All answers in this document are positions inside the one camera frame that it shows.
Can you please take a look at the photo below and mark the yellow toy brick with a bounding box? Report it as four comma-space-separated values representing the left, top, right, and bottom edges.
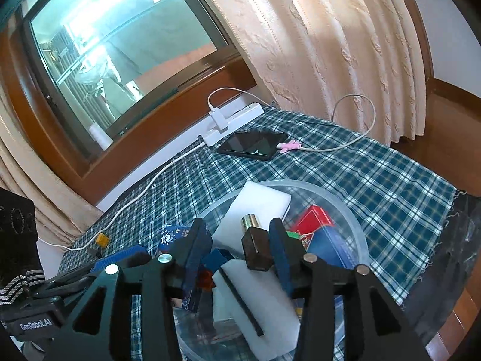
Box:
95, 232, 110, 248

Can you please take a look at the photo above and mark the red blue card box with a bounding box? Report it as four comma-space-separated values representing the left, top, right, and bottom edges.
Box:
291, 205, 357, 269

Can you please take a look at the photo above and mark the blue printed card pack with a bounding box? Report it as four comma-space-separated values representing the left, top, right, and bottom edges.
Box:
157, 225, 190, 253

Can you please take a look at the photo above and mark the white sponge with black stripe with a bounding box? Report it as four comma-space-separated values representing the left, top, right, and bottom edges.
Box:
213, 259, 300, 360

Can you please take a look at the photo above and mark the brown perfume bottle gold cap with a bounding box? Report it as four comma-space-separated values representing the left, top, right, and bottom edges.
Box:
241, 214, 273, 271

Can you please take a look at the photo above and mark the large white sponge block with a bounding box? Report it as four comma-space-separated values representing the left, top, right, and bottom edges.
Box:
212, 181, 292, 258

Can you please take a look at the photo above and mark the orange toy brick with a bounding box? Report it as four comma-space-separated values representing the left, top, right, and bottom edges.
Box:
197, 269, 216, 292

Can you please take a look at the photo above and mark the green toy brick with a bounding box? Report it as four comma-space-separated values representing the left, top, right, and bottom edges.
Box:
287, 231, 302, 239

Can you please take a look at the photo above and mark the blue toy brick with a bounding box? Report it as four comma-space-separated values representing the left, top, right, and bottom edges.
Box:
202, 248, 233, 274

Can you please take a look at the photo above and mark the clear plastic bowl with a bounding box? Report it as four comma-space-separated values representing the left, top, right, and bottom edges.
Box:
174, 179, 370, 360

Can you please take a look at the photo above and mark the beige curtain left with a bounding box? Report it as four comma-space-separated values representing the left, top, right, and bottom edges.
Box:
1, 94, 102, 247

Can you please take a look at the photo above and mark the beige curtain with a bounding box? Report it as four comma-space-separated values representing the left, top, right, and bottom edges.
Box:
206, 0, 426, 144
1, 94, 102, 247

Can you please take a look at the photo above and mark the blue plaid tablecloth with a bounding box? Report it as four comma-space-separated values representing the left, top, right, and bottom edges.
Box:
60, 108, 457, 303

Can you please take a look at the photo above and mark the white cup on sill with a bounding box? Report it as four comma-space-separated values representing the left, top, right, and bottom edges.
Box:
88, 123, 113, 151

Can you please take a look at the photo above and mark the black smartphone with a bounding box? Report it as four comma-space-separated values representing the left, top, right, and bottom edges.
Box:
217, 131, 288, 161

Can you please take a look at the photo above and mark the white charger plug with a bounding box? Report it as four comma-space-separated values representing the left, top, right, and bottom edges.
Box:
209, 108, 228, 132

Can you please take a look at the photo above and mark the white power strip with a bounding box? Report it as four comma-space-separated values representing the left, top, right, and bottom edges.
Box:
202, 103, 264, 147

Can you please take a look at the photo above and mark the beige curtain right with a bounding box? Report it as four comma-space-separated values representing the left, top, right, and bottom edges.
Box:
206, 0, 426, 144

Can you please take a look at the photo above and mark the white power cord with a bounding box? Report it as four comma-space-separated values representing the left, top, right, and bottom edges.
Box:
37, 140, 208, 253

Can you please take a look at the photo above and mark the pink cable protector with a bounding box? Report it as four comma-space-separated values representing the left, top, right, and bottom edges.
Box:
276, 139, 302, 153

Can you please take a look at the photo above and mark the white charging cable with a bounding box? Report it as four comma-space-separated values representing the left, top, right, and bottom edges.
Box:
206, 86, 378, 153

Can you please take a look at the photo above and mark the wooden window frame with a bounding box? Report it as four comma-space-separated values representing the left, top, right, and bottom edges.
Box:
1, 0, 255, 204

